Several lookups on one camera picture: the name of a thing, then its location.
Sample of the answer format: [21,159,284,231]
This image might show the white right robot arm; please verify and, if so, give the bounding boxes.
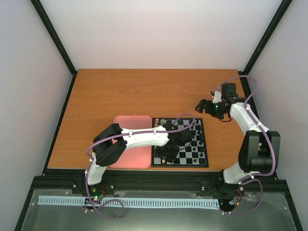
[195,97,281,184]

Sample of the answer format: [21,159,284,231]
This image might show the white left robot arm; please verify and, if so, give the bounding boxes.
[83,123,183,194]

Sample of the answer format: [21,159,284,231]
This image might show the black and grey chessboard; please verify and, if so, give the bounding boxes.
[151,118,209,168]

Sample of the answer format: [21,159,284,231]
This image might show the pink plastic tray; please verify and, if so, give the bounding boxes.
[110,115,152,169]

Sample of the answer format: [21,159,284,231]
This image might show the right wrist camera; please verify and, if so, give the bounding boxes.
[211,83,238,103]

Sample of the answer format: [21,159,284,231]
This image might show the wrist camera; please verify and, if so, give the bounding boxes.
[176,129,193,146]
[211,83,238,103]

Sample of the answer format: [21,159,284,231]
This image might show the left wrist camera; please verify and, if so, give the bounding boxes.
[176,129,193,146]

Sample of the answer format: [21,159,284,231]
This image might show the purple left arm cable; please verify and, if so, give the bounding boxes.
[85,114,195,219]

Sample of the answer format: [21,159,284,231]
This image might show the right black frame post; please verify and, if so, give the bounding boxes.
[242,0,296,75]

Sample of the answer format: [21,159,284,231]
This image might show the black frame post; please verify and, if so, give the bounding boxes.
[30,0,77,77]
[242,0,296,75]

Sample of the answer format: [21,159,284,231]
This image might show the black aluminium frame rail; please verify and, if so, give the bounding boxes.
[30,169,289,198]

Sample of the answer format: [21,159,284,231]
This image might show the light blue cable duct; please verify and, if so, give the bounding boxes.
[37,195,219,210]

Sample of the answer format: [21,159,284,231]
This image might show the left black frame post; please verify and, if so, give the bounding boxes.
[30,0,77,77]

